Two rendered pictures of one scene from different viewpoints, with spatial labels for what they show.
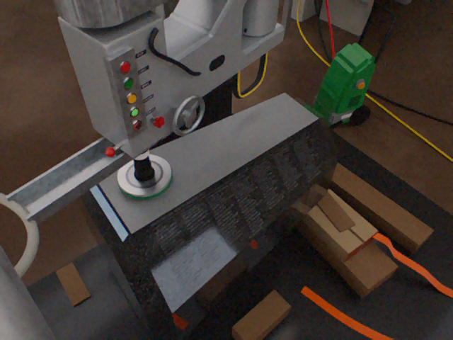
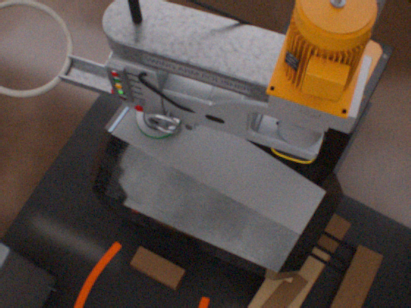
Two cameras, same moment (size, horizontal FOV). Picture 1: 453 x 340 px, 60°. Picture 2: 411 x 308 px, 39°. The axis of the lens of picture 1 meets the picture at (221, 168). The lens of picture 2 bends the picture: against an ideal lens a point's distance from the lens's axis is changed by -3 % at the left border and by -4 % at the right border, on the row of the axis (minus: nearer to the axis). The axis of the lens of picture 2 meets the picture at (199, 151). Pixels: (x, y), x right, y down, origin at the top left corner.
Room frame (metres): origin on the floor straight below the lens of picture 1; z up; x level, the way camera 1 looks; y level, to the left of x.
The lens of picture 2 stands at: (0.84, -0.92, 3.48)
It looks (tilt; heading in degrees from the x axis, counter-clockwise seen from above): 68 degrees down; 74
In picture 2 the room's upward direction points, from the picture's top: 5 degrees counter-clockwise
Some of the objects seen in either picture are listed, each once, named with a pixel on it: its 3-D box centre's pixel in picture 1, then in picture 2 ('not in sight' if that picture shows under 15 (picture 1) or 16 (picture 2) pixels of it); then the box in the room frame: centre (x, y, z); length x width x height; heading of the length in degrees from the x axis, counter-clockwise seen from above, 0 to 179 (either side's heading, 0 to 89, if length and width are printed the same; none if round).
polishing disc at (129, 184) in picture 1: (144, 174); (158, 116); (1.01, 0.31, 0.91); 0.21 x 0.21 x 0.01
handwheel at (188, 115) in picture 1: (181, 111); (167, 116); (1.02, 0.14, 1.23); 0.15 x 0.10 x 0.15; 139
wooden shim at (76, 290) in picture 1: (73, 283); not in sight; (0.96, 0.83, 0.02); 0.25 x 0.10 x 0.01; 38
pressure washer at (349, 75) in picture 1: (350, 69); not in sight; (2.44, -0.93, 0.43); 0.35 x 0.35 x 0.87; 24
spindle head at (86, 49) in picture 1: (144, 72); (166, 75); (1.07, 0.26, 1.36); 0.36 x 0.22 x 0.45; 139
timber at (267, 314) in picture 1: (261, 320); (158, 268); (0.74, -0.21, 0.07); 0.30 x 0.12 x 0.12; 131
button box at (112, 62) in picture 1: (128, 95); (120, 83); (0.88, 0.27, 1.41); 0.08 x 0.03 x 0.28; 139
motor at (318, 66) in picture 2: not in sight; (325, 43); (1.50, -0.13, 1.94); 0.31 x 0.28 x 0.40; 49
